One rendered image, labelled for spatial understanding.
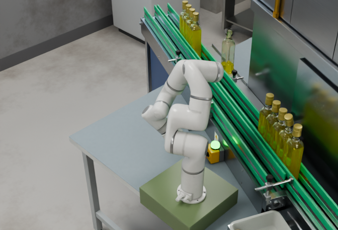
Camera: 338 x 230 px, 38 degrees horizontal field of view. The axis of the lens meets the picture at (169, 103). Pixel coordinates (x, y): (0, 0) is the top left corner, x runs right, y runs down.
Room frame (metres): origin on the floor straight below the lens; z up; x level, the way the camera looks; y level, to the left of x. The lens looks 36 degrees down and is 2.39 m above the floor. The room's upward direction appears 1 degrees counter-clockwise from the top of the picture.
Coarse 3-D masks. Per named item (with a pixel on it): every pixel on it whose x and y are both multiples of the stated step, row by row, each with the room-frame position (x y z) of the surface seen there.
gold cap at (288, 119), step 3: (288, 114) 1.60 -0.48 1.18; (291, 114) 1.60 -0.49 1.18; (285, 117) 1.59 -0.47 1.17; (288, 117) 1.59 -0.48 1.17; (291, 117) 1.58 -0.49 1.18; (285, 120) 1.59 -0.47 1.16; (288, 120) 1.58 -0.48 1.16; (291, 120) 1.58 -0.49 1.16; (285, 123) 1.60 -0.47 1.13; (288, 123) 1.58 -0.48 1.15; (291, 123) 1.58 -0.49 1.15
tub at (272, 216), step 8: (256, 216) 1.36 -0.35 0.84; (264, 216) 1.37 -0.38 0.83; (272, 216) 1.38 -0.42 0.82; (280, 216) 1.36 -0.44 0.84; (232, 224) 1.32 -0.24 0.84; (240, 224) 1.34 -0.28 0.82; (248, 224) 1.35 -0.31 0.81; (256, 224) 1.36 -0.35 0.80; (264, 224) 1.37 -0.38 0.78; (272, 224) 1.38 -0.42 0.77; (280, 224) 1.34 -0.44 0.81
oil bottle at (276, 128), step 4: (276, 124) 1.65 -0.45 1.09; (284, 124) 1.64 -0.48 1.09; (272, 128) 1.66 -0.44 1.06; (276, 128) 1.64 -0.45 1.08; (280, 128) 1.63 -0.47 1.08; (284, 128) 1.63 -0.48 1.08; (272, 132) 1.66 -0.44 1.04; (276, 132) 1.63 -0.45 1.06; (272, 136) 1.65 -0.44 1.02; (276, 136) 1.63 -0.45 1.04; (272, 140) 1.65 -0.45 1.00; (276, 140) 1.62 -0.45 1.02; (272, 144) 1.65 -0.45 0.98; (276, 144) 1.62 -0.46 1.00; (272, 148) 1.64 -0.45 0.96; (276, 148) 1.62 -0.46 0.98
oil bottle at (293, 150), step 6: (288, 144) 1.54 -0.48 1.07; (294, 144) 1.52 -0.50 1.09; (300, 144) 1.52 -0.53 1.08; (288, 150) 1.53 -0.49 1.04; (294, 150) 1.51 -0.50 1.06; (300, 150) 1.52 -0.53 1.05; (288, 156) 1.53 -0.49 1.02; (294, 156) 1.51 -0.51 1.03; (300, 156) 1.52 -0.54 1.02; (288, 162) 1.52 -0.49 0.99; (294, 162) 1.51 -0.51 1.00; (300, 162) 1.52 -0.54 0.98; (288, 168) 1.51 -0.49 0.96; (294, 168) 1.52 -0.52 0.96; (294, 174) 1.52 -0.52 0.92
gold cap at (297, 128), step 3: (294, 126) 1.54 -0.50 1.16; (297, 126) 1.54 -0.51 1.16; (300, 126) 1.54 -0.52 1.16; (294, 129) 1.54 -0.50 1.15; (297, 129) 1.53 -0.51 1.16; (300, 129) 1.53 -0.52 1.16; (294, 132) 1.53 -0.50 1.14; (297, 132) 1.53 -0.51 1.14; (300, 132) 1.53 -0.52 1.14; (294, 135) 1.53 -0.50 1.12; (297, 135) 1.53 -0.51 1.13; (300, 135) 1.53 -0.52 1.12
